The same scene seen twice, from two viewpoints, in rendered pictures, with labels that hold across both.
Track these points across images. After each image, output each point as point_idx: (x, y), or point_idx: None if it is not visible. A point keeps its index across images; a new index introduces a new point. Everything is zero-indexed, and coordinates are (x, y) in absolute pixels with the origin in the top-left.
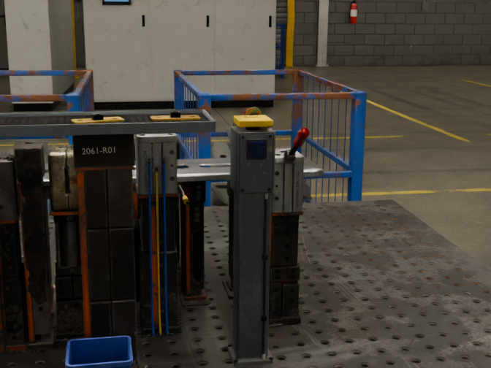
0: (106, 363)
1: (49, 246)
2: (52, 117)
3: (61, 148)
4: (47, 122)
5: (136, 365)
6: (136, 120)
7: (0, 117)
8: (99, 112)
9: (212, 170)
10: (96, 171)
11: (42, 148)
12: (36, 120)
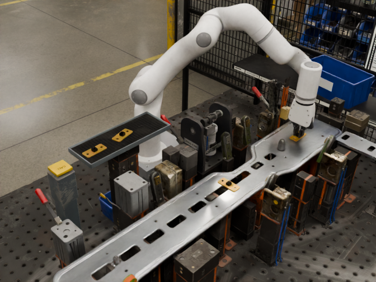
0: (106, 193)
1: (215, 238)
2: (147, 134)
3: (170, 166)
4: (139, 127)
5: (116, 228)
6: (108, 142)
7: (165, 125)
8: (134, 142)
9: (123, 241)
10: None
11: (163, 151)
12: (146, 127)
